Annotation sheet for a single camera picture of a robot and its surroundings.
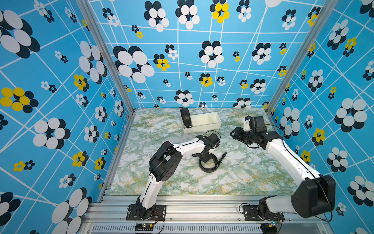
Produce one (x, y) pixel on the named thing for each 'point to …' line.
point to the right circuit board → (269, 228)
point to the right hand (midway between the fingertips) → (235, 133)
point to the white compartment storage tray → (204, 122)
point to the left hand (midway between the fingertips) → (206, 156)
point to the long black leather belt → (186, 117)
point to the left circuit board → (143, 226)
